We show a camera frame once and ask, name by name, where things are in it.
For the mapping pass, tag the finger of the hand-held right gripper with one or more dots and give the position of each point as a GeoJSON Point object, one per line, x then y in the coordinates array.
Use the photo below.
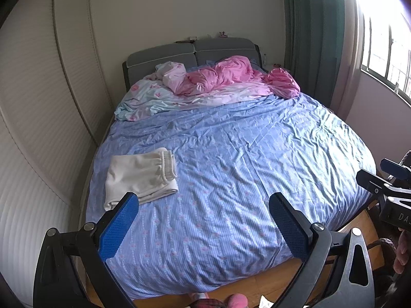
{"type": "Point", "coordinates": [369, 179]}
{"type": "Point", "coordinates": [391, 167]}

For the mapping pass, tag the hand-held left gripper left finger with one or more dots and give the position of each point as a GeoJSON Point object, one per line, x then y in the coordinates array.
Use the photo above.
{"type": "Point", "coordinates": [117, 227]}

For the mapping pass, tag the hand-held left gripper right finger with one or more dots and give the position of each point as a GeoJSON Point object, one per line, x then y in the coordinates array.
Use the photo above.
{"type": "Point", "coordinates": [289, 227]}

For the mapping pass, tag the white pants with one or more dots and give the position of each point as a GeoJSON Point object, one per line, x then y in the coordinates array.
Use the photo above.
{"type": "Point", "coordinates": [138, 176]}

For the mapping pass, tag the person's right hand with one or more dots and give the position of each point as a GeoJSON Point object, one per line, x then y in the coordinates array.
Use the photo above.
{"type": "Point", "coordinates": [404, 253]}

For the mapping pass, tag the blue striped bed sheet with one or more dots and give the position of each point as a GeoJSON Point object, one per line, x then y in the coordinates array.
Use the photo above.
{"type": "Point", "coordinates": [240, 166]}

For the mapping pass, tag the white quilted garment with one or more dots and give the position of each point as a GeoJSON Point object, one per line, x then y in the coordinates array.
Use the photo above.
{"type": "Point", "coordinates": [266, 303]}

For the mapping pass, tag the pink slipper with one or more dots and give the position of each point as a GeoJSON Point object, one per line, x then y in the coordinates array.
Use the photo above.
{"type": "Point", "coordinates": [237, 301]}

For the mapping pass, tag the beige curtain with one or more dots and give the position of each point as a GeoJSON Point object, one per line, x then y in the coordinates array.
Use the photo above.
{"type": "Point", "coordinates": [351, 70]}

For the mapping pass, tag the barred window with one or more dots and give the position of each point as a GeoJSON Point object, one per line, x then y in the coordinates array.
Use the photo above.
{"type": "Point", "coordinates": [385, 54]}

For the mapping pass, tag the light blue floral blanket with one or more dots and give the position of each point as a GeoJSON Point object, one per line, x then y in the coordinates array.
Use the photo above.
{"type": "Point", "coordinates": [144, 99]}

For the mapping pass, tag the white ribbed wardrobe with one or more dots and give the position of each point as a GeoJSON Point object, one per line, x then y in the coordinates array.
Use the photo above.
{"type": "Point", "coordinates": [38, 86]}

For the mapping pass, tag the pink duvet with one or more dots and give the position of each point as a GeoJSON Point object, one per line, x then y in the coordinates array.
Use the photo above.
{"type": "Point", "coordinates": [231, 70]}

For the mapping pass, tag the green curtain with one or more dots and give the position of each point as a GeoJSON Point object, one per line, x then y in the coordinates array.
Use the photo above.
{"type": "Point", "coordinates": [308, 22]}

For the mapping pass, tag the grey padded headboard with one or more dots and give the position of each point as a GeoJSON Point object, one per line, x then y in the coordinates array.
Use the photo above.
{"type": "Point", "coordinates": [160, 57]}

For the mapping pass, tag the small dark flat object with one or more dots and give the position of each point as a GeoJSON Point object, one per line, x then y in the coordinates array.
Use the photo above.
{"type": "Point", "coordinates": [185, 41]}

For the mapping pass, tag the small figurine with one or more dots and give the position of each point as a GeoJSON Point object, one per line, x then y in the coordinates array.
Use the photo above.
{"type": "Point", "coordinates": [222, 34]}

